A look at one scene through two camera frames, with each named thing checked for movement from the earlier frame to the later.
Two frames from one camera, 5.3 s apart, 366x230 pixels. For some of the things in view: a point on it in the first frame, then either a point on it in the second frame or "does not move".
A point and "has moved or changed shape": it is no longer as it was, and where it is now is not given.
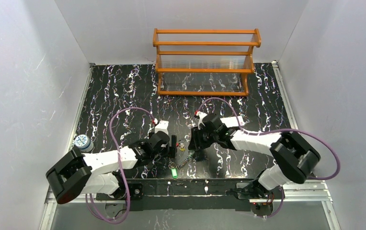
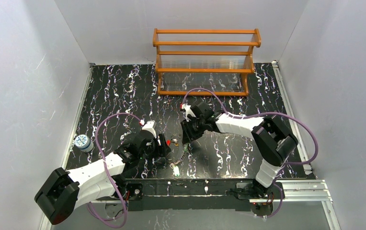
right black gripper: x=194 y=139 -> x=187 y=131
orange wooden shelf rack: x=202 y=62 does not move
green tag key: x=174 y=173 has moved or changed shape
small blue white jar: x=83 y=142 does not move
